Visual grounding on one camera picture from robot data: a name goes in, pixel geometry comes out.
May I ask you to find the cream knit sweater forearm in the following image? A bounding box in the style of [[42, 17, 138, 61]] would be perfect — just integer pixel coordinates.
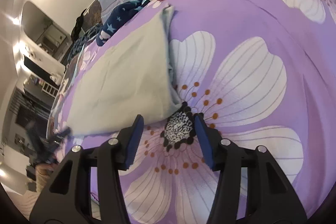
[[15, 173, 50, 219]]

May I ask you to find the grey long-sleeve shirt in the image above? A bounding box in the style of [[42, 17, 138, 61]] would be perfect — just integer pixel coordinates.
[[67, 6, 182, 136]]

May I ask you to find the teal fuzzy blanket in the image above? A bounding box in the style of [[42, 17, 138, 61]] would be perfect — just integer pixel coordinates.
[[67, 22, 103, 64]]

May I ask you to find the white ladder shelf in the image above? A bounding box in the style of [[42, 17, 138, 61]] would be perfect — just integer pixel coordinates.
[[42, 82, 59, 98]]

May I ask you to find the black garment on headboard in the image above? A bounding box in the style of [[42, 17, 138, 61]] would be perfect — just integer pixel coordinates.
[[71, 8, 89, 42]]

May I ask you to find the person's left hand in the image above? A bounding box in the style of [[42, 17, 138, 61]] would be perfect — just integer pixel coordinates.
[[35, 163, 57, 181]]

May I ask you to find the navy star fleece blanket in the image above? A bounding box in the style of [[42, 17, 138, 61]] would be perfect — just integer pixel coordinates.
[[96, 0, 150, 47]]

